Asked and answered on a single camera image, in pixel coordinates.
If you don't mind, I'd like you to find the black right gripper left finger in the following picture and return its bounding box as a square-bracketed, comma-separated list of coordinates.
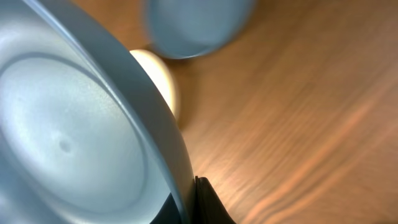
[150, 194, 181, 224]

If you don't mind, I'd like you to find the light blue bowl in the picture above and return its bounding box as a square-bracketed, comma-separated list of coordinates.
[144, 0, 256, 59]

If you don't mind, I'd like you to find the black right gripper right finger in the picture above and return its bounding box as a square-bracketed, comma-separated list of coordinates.
[193, 176, 236, 224]

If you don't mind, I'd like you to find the dark blue large bowl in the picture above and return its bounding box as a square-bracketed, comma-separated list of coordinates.
[1, 1, 195, 223]

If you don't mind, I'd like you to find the cream large bowl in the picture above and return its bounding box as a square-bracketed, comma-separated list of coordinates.
[129, 49, 180, 121]

